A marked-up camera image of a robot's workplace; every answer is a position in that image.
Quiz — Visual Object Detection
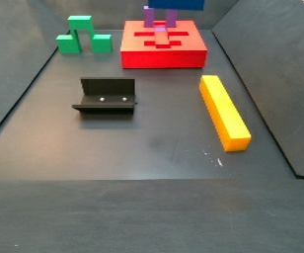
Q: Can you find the black angled bracket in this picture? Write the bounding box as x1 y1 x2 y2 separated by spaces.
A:
72 77 137 114

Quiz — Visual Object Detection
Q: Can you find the green stepped arch block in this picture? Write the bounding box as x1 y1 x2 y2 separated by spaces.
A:
56 15 113 54

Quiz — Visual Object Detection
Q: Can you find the purple U-shaped block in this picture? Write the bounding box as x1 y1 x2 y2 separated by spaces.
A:
145 6 177 28

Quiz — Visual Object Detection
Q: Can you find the yellow rectangular bar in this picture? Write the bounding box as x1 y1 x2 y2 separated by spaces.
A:
200 75 252 152

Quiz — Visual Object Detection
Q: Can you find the red slotted board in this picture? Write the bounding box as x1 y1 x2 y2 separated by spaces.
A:
121 20 208 68

